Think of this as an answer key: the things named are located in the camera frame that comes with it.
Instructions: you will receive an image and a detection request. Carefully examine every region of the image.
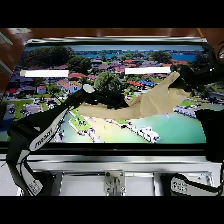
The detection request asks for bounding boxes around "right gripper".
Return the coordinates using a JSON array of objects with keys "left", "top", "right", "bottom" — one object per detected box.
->
[{"left": 169, "top": 63, "right": 198, "bottom": 93}]

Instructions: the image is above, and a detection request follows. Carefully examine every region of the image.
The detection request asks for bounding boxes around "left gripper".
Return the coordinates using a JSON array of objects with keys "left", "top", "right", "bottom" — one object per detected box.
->
[{"left": 94, "top": 90, "right": 130, "bottom": 110}]

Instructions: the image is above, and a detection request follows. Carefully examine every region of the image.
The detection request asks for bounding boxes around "beige garment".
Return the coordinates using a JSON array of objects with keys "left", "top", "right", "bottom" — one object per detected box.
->
[{"left": 76, "top": 71, "right": 192, "bottom": 121}]

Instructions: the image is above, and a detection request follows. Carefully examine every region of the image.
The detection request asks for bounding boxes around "silver frame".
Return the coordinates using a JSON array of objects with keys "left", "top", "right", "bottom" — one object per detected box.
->
[{"left": 0, "top": 152, "right": 224, "bottom": 197}]

